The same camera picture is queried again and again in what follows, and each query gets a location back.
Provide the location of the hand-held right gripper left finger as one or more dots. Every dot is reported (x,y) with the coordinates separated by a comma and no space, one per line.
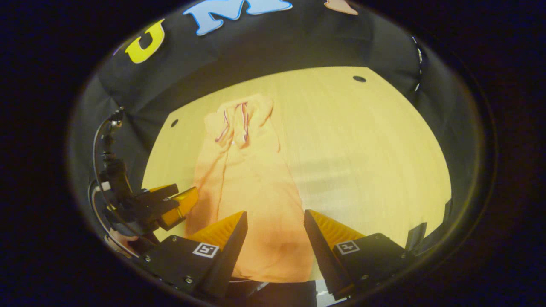
(233,256)

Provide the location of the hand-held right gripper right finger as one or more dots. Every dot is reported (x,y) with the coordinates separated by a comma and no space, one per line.
(318,251)

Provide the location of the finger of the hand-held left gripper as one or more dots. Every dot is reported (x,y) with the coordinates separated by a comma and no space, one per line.
(181,207)
(164,192)

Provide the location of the orange T-shirt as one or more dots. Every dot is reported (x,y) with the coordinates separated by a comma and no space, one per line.
(256,192)

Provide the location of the black backdrop cloth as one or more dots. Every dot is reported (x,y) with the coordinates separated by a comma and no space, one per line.
(256,47)

